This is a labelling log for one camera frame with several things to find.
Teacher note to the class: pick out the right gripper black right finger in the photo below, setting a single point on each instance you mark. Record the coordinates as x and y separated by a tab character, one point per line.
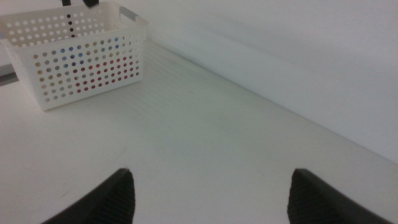
314	202

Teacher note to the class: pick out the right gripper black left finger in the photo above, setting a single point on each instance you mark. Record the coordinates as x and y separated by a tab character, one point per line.
109	202

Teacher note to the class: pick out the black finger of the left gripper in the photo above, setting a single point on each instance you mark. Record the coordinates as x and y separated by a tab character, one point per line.
90	2
65	2

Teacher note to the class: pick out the red soda can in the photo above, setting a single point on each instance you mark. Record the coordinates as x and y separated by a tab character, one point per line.
99	73

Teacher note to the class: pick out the white perforated plastic basket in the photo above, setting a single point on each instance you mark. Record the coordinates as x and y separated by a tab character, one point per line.
23	62

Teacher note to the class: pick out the grey metal rail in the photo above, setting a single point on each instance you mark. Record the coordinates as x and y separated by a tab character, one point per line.
7	79

